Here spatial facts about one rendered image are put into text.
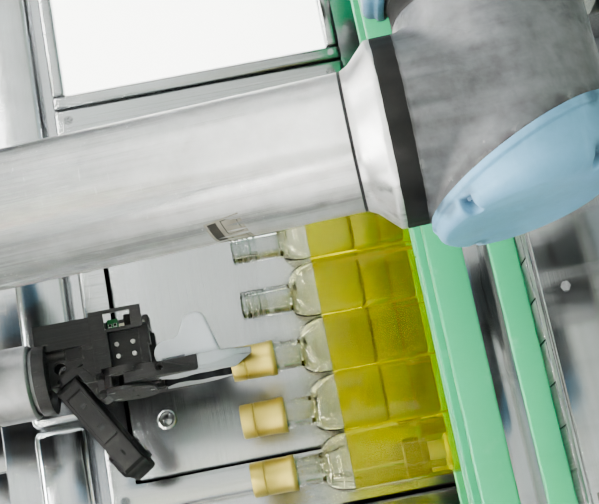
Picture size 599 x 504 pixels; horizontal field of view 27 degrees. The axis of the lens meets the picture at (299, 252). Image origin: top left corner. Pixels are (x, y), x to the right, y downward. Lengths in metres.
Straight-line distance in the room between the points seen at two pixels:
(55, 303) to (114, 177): 0.70
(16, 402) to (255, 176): 0.58
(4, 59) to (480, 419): 0.74
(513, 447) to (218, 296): 0.43
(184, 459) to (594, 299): 0.49
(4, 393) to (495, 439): 0.47
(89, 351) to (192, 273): 0.20
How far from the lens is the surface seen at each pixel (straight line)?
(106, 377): 1.24
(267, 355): 1.23
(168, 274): 1.41
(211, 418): 1.37
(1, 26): 1.55
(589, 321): 1.12
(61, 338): 1.26
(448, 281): 1.13
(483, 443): 1.11
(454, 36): 0.72
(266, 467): 1.22
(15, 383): 1.25
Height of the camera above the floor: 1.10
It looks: 1 degrees down
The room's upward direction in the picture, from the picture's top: 101 degrees counter-clockwise
